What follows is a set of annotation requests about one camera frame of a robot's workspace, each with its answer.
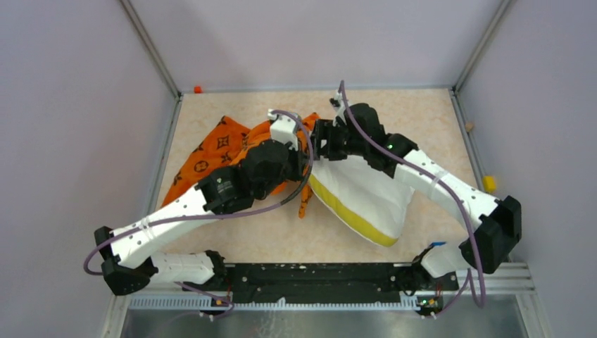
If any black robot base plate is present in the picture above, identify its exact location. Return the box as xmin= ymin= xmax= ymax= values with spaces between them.
xmin=182 ymin=262 xmax=460 ymax=305

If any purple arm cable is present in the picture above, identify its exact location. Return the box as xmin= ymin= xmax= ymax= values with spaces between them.
xmin=82 ymin=108 xmax=315 ymax=323
xmin=338 ymin=80 xmax=489 ymax=320

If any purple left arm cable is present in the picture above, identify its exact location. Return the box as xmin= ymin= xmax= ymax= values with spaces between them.
xmin=82 ymin=108 xmax=315 ymax=323

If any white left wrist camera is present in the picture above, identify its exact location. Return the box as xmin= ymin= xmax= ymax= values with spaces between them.
xmin=267 ymin=109 xmax=302 ymax=151

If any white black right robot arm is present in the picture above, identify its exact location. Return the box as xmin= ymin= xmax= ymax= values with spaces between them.
xmin=310 ymin=103 xmax=522 ymax=290

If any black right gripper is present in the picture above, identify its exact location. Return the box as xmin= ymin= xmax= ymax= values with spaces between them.
xmin=304 ymin=120 xmax=367 ymax=163

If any aluminium front rail frame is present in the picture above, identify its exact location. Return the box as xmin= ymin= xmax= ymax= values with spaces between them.
xmin=100 ymin=262 xmax=537 ymax=313

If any yellow toy block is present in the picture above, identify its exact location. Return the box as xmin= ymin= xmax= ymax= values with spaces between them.
xmin=482 ymin=175 xmax=497 ymax=193

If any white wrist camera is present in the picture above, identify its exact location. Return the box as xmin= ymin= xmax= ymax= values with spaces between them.
xmin=329 ymin=89 xmax=346 ymax=126
xmin=267 ymin=109 xmax=302 ymax=151

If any white pillow yellow edge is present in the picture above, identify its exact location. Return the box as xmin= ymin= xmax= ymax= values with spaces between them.
xmin=309 ymin=156 xmax=414 ymax=247

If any orange patterned pillowcase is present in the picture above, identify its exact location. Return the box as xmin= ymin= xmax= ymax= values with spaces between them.
xmin=161 ymin=113 xmax=320 ymax=215

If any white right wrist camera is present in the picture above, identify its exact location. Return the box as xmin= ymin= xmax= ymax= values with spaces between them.
xmin=329 ymin=89 xmax=346 ymax=126

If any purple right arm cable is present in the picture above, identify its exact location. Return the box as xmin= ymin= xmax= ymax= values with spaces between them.
xmin=338 ymin=80 xmax=489 ymax=320

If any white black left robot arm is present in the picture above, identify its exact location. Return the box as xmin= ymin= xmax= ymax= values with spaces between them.
xmin=90 ymin=139 xmax=314 ymax=296

